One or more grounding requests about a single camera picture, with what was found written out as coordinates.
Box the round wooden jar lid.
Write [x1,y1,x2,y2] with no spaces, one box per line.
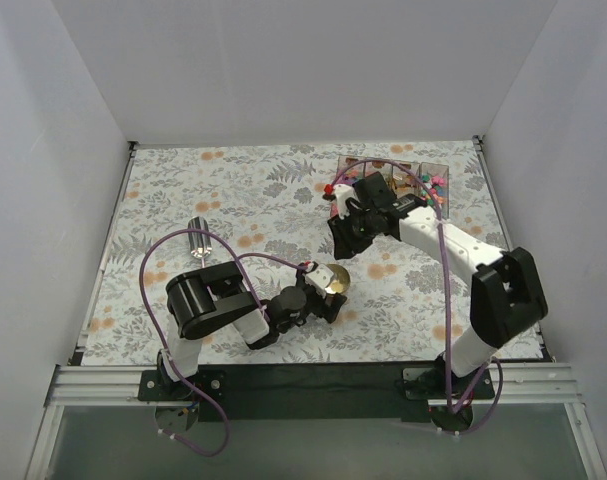
[326,264,351,294]

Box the clear divided candy box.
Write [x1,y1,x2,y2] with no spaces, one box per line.
[336,156,449,219]

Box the silver metal scoop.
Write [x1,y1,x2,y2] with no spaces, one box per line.
[187,216,212,267]

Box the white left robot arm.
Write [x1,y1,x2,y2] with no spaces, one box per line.
[157,261,351,400]

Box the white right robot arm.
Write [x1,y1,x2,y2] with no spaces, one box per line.
[324,173,548,398]

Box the floral patterned table mat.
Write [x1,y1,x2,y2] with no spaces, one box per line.
[82,141,507,366]

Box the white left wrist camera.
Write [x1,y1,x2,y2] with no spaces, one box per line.
[303,262,335,298]

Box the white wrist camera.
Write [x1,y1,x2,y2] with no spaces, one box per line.
[323,184,356,219]
[303,262,335,298]

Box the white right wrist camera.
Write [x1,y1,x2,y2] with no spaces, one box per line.
[323,184,356,219]

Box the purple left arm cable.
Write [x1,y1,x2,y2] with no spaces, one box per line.
[138,228,314,457]

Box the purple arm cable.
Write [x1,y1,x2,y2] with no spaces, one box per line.
[332,159,504,436]
[138,228,314,457]

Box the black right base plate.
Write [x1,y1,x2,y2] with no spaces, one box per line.
[396,368,495,403]

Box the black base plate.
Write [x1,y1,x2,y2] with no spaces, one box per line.
[396,368,495,403]
[137,370,226,402]

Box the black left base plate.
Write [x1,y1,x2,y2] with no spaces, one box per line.
[137,370,226,402]

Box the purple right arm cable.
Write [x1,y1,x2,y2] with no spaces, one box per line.
[332,159,504,436]

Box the aluminium frame rail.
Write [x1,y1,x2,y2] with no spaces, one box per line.
[27,362,607,479]

